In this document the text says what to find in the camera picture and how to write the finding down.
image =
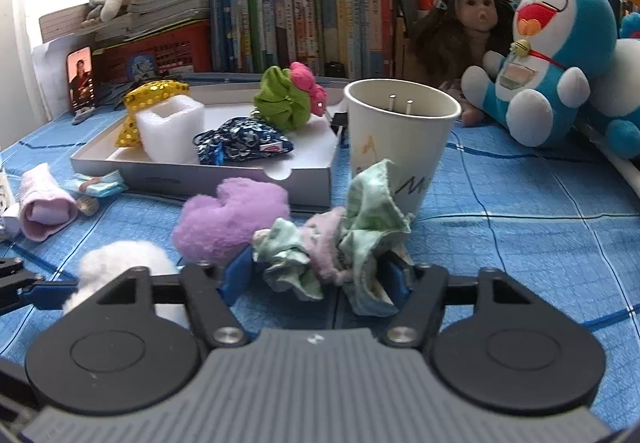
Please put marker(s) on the purple plush toy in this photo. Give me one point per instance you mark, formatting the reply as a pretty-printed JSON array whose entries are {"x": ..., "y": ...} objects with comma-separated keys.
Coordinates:
[{"x": 230, "y": 220}]

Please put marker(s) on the blue patterned tablecloth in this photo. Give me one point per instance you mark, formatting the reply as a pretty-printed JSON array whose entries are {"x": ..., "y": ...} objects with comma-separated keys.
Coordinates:
[{"x": 500, "y": 223}]

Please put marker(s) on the floral cloth scrunchie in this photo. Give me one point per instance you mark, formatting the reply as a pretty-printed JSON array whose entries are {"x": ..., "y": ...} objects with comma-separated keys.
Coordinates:
[{"x": 370, "y": 218}]

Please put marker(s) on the pink towel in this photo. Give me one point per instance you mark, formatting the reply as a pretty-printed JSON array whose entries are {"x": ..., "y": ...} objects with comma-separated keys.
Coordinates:
[{"x": 45, "y": 208}]

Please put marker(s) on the brown haired doll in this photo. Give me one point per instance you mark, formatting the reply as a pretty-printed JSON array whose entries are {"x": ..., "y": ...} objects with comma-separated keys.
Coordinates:
[{"x": 465, "y": 23}]

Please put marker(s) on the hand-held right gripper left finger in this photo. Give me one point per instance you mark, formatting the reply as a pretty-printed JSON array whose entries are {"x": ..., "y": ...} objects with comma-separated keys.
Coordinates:
[{"x": 236, "y": 275}]

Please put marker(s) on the red plastic basket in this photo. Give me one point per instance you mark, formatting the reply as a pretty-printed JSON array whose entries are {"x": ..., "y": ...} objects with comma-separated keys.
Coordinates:
[{"x": 165, "y": 48}]

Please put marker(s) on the white foam block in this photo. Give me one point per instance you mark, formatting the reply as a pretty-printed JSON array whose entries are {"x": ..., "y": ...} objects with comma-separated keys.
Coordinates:
[{"x": 170, "y": 133}]

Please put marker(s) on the white paper sheet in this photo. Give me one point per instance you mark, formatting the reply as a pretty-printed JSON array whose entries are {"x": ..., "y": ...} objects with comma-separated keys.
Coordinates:
[{"x": 47, "y": 68}]

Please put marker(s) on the gold sequin bow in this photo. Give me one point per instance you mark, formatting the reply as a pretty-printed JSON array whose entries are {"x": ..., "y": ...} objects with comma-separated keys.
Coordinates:
[{"x": 150, "y": 95}]

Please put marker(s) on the black binder clip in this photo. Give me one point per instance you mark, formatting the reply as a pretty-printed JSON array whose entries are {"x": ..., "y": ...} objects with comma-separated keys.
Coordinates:
[{"x": 340, "y": 123}]

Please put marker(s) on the paper cup with cat drawing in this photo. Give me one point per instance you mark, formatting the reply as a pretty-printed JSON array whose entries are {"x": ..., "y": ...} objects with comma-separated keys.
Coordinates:
[{"x": 395, "y": 138}]

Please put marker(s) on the dark blue patterned pouch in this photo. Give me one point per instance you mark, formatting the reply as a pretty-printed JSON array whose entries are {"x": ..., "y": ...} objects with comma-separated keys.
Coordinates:
[{"x": 245, "y": 140}]

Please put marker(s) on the white cardboard box tray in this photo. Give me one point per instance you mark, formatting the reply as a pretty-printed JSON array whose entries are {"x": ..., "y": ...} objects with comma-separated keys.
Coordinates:
[{"x": 310, "y": 148}]

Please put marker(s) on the green scrunchie with pink flower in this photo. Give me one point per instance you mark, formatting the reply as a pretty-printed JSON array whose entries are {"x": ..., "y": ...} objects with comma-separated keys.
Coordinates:
[{"x": 280, "y": 98}]

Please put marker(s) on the grey phone stand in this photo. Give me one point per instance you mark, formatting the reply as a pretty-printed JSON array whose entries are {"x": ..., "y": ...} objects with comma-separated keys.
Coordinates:
[{"x": 86, "y": 115}]

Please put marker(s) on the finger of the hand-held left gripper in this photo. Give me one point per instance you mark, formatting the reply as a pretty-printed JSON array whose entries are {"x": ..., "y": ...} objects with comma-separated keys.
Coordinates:
[{"x": 47, "y": 297}]

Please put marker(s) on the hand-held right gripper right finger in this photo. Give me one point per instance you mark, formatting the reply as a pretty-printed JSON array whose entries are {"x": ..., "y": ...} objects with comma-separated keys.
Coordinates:
[{"x": 401, "y": 280}]

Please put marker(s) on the blue robot cat plush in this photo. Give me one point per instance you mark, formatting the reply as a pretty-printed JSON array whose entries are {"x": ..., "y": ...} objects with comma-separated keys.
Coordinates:
[{"x": 550, "y": 48}]

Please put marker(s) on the blue face mask packet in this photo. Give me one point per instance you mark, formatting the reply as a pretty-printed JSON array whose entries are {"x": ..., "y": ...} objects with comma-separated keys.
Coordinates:
[{"x": 102, "y": 185}]

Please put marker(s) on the white rod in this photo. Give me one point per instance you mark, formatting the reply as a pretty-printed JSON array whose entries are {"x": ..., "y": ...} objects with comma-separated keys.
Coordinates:
[{"x": 615, "y": 160}]

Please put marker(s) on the smartphone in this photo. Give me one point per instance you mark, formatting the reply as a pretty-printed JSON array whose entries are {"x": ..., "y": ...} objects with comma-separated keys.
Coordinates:
[{"x": 81, "y": 78}]

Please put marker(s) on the blue and white plush toy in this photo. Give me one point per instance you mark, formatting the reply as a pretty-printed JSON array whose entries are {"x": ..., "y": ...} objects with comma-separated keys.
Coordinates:
[{"x": 625, "y": 73}]

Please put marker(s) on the row of upright books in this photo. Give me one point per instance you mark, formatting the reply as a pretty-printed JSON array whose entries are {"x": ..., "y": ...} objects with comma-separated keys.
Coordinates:
[{"x": 325, "y": 13}]

